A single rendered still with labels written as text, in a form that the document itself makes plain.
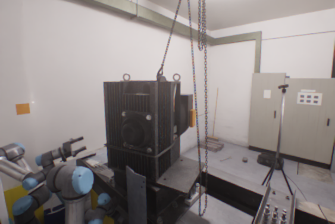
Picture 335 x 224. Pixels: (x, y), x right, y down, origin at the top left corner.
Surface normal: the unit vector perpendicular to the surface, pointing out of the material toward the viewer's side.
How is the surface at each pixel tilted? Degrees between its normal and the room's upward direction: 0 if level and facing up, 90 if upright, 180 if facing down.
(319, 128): 90
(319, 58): 90
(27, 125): 90
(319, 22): 90
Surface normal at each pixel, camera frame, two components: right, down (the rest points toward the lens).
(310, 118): -0.66, 0.09
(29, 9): 0.75, 0.08
